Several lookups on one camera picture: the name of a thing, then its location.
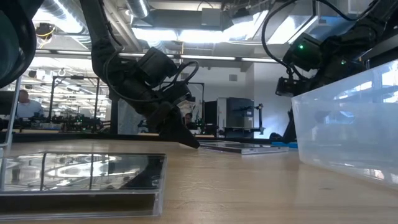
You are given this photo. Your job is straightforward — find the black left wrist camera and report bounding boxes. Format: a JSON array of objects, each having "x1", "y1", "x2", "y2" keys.
[{"x1": 169, "y1": 83, "x2": 196, "y2": 105}]

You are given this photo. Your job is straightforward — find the black cabinet panel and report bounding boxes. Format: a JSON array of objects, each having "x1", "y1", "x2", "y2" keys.
[{"x1": 204, "y1": 100, "x2": 218, "y2": 136}]

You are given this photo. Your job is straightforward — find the grey partition panel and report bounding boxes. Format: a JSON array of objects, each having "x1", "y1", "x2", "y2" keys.
[{"x1": 117, "y1": 99, "x2": 147, "y2": 135}]

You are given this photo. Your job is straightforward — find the person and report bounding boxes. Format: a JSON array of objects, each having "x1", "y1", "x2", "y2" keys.
[
  {"x1": 182, "y1": 112, "x2": 194, "y2": 128},
  {"x1": 15, "y1": 89, "x2": 45, "y2": 119}
]

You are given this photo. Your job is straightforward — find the black camera cable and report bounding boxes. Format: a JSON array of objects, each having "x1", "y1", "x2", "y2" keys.
[
  {"x1": 261, "y1": 0, "x2": 295, "y2": 77},
  {"x1": 160, "y1": 60, "x2": 200, "y2": 94}
]

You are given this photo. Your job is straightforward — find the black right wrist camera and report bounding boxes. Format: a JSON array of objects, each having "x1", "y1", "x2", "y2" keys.
[{"x1": 275, "y1": 76, "x2": 301, "y2": 98}]

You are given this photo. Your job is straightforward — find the black station frame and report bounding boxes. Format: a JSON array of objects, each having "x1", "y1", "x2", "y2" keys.
[{"x1": 49, "y1": 75, "x2": 101, "y2": 131}]

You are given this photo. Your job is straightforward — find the white lamp stand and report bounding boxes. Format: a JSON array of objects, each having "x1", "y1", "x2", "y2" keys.
[{"x1": 0, "y1": 76, "x2": 22, "y2": 159}]

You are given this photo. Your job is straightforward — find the silver air duct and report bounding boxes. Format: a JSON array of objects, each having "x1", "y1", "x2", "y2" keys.
[{"x1": 126, "y1": 0, "x2": 150, "y2": 19}]

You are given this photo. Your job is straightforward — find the black left camera cable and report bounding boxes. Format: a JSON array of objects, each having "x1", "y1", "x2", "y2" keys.
[{"x1": 160, "y1": 60, "x2": 200, "y2": 94}]

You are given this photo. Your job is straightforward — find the blue bags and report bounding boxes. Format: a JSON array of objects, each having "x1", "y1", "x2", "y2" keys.
[{"x1": 271, "y1": 141, "x2": 299, "y2": 149}]

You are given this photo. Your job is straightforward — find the ceiling light strip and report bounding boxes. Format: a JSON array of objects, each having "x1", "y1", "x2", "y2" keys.
[{"x1": 180, "y1": 55, "x2": 237, "y2": 62}]

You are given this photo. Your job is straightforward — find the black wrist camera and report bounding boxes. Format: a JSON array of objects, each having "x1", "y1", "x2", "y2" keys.
[
  {"x1": 275, "y1": 76, "x2": 301, "y2": 98},
  {"x1": 169, "y1": 83, "x2": 196, "y2": 105}
]

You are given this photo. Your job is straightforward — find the dark cabinet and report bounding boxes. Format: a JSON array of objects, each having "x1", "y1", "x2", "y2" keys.
[{"x1": 226, "y1": 97, "x2": 256, "y2": 129}]

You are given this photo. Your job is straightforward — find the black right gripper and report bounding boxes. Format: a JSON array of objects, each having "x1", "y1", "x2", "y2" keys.
[{"x1": 281, "y1": 60, "x2": 369, "y2": 144}]

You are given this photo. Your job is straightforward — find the black monitor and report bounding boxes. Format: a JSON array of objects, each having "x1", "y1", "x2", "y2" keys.
[{"x1": 0, "y1": 90, "x2": 16, "y2": 116}]

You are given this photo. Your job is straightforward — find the black right camera cable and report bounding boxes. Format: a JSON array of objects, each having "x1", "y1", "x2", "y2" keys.
[{"x1": 261, "y1": 0, "x2": 295, "y2": 77}]

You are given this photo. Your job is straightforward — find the black aluminium table frame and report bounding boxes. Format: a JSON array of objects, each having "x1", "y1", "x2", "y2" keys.
[{"x1": 0, "y1": 130, "x2": 295, "y2": 144}]

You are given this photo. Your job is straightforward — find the translucent plastic bin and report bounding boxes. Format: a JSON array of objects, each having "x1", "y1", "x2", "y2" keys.
[{"x1": 291, "y1": 58, "x2": 398, "y2": 189}]

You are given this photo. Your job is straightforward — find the black ceiling dome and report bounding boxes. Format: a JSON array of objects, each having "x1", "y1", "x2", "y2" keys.
[{"x1": 34, "y1": 22, "x2": 57, "y2": 41}]

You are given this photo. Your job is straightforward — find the clear jewel case dark tray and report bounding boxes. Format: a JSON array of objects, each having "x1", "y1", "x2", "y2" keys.
[
  {"x1": 0, "y1": 151, "x2": 168, "y2": 220},
  {"x1": 198, "y1": 140, "x2": 290, "y2": 156}
]

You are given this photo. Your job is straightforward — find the black side table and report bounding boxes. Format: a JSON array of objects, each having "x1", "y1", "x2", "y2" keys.
[{"x1": 222, "y1": 126, "x2": 267, "y2": 138}]

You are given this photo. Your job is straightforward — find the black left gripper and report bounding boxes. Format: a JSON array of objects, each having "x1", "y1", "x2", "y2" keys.
[{"x1": 124, "y1": 77, "x2": 201, "y2": 149}]

